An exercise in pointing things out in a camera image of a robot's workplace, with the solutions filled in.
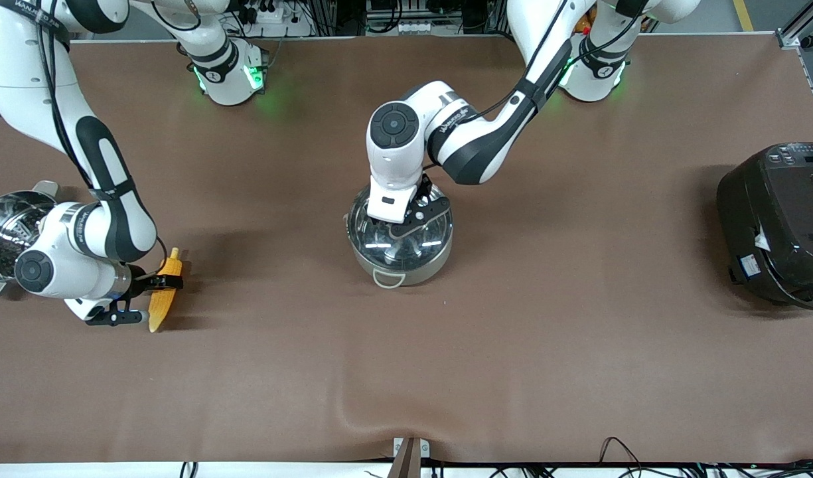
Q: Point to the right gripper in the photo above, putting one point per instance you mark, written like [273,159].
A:
[139,277]

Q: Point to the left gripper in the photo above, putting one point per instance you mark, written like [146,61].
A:
[425,186]

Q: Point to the yellow corn cob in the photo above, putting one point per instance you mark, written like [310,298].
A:
[159,312]

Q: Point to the glass pot lid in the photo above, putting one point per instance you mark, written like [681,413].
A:
[379,245]

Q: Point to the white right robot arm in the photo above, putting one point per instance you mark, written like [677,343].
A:
[21,66]

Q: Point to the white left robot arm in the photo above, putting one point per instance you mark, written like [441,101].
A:
[472,146]

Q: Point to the stainless steel steamer pot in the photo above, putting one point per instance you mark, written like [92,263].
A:
[1,226]

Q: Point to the brown tablecloth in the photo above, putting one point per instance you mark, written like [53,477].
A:
[512,365]

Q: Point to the brown pole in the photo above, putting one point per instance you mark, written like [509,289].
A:
[406,465]

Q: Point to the white power strip with plugs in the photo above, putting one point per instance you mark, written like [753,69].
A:
[271,16]

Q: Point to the bag of orange snacks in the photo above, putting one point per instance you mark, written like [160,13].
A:
[583,26]

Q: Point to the black rice cooker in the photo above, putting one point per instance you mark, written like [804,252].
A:
[778,232]

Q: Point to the metal table clamp bracket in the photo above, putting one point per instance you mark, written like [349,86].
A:
[399,446]

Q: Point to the aluminium frame profile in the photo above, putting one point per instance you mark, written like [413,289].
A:
[794,30]

